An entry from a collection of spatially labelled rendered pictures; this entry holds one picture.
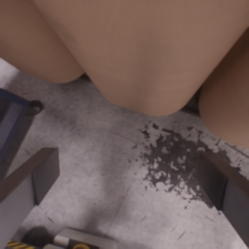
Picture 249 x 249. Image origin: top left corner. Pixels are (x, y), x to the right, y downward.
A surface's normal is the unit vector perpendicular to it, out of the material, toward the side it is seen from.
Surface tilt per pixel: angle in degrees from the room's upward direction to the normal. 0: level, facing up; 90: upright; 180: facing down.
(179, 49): 90
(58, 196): 0
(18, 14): 90
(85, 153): 0
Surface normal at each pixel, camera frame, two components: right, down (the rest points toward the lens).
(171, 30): -0.11, 0.98
